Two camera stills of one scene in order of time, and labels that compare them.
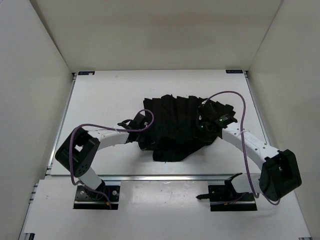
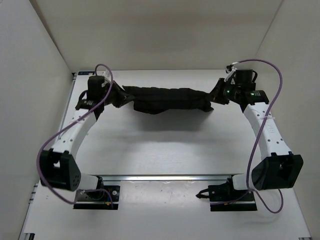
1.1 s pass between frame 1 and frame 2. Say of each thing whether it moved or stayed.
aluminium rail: stayed
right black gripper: moved
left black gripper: moved
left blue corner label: stayed
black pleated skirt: moved
